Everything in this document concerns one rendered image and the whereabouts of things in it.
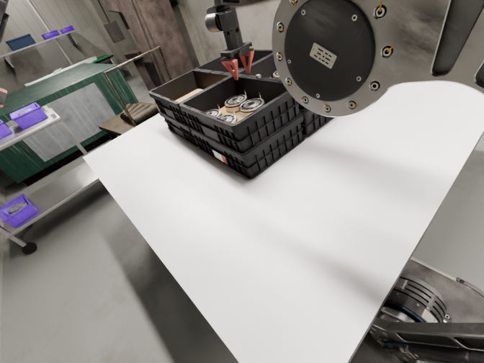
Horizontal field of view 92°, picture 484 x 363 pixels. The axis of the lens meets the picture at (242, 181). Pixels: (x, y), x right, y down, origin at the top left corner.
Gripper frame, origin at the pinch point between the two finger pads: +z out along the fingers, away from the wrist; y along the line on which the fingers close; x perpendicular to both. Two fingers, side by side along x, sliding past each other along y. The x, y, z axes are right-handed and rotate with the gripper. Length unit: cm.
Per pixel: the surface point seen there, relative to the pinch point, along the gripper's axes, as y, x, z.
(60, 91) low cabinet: 31, -306, 22
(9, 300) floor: 157, -122, 101
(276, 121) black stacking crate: 6.1, 19.0, 12.5
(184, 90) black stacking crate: -4, -58, 13
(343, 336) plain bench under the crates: 45, 65, 28
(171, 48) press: -140, -320, 31
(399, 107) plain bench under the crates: -40, 42, 27
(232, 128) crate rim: 23.0, 17.1, 6.0
